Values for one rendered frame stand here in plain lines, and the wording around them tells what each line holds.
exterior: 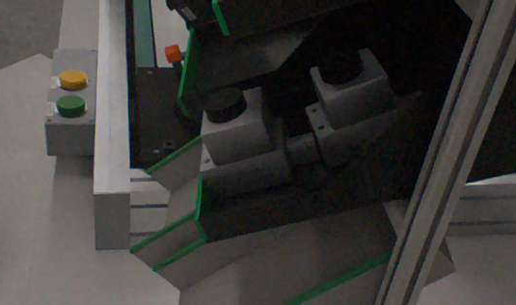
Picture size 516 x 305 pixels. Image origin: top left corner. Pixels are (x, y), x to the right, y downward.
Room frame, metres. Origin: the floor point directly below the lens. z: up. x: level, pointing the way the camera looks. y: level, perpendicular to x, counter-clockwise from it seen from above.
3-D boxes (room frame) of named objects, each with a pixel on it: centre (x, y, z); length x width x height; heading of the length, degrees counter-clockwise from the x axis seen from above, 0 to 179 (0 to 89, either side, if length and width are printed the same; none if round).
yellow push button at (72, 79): (0.84, 0.29, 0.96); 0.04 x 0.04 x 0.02
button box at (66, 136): (0.84, 0.29, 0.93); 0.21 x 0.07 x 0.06; 14
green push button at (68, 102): (0.78, 0.27, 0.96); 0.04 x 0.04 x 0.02
